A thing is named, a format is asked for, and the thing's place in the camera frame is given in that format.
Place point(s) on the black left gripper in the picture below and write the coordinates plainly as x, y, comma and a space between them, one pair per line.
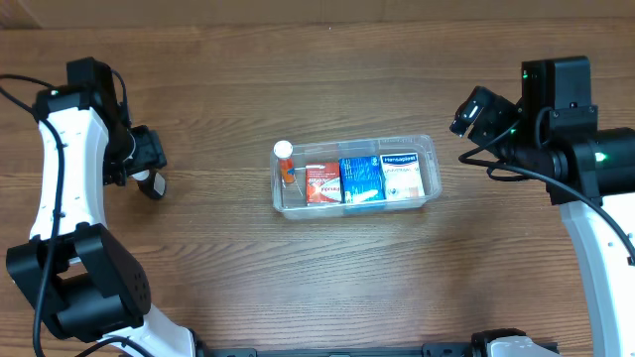
149, 151

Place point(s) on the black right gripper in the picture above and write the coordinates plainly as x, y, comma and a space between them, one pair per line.
494, 121

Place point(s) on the dark brown medicine bottle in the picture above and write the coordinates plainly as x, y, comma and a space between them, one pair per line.
151, 183

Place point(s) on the white blue plaster box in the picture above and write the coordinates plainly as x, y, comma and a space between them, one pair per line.
402, 176

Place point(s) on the orange tablet tube white cap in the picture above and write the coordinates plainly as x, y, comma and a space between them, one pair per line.
283, 151

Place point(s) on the blue medicine box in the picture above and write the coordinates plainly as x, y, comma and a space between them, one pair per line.
361, 179

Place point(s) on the clear plastic container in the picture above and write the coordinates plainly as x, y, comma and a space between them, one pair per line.
290, 198

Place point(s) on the red medicine box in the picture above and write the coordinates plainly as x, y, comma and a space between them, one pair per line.
323, 185

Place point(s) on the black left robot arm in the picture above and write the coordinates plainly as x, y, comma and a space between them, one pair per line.
80, 280

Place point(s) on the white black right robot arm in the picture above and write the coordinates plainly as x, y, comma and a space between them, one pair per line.
551, 134

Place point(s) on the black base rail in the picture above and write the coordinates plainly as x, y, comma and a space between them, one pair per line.
435, 349

